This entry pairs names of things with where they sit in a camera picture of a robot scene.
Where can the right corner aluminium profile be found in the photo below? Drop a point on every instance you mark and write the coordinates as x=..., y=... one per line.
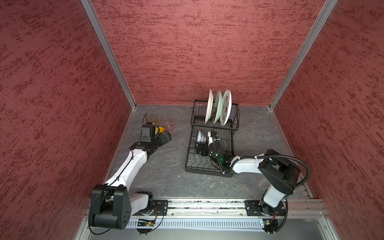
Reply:
x=317, y=26

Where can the pink transparent cup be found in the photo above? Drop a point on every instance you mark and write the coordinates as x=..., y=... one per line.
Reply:
x=169, y=124

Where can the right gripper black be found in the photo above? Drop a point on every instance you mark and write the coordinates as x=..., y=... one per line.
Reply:
x=204, y=146

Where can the amber transparent cup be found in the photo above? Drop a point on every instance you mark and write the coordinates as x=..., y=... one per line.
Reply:
x=152, y=119

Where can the right white floral plate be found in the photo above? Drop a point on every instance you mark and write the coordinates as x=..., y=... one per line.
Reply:
x=226, y=107

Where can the white blue floral bowl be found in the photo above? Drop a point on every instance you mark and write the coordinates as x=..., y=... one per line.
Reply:
x=201, y=138

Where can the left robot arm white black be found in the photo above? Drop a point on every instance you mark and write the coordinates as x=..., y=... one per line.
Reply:
x=111, y=206

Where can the yellow bowl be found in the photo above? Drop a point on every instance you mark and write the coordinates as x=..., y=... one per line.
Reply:
x=159, y=130

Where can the left circuit board connector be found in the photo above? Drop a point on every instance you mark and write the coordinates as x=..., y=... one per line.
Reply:
x=145, y=223

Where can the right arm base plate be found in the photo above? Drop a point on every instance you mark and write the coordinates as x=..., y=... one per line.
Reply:
x=262, y=209

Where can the white slotted cable duct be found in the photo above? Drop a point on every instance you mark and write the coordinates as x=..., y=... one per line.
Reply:
x=200, y=224

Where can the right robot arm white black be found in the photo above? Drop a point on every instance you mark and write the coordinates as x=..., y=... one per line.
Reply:
x=281, y=173

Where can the middle pale green plate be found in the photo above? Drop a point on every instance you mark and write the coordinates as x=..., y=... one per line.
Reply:
x=217, y=107

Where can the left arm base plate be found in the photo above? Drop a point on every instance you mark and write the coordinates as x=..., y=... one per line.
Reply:
x=160, y=208

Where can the aluminium rail front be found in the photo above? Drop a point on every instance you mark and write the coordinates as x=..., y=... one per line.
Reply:
x=235, y=208

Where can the black wire dish rack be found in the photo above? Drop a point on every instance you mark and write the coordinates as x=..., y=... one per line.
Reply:
x=198, y=164

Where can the right circuit board connector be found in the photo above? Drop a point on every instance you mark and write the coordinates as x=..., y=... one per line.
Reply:
x=270, y=226

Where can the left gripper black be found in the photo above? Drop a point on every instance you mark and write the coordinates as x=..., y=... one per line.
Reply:
x=167, y=136

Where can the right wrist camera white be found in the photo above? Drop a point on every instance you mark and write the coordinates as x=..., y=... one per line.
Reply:
x=212, y=137

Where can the circuit board connector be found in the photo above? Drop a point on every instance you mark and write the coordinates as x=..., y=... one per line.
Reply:
x=145, y=223
x=270, y=226

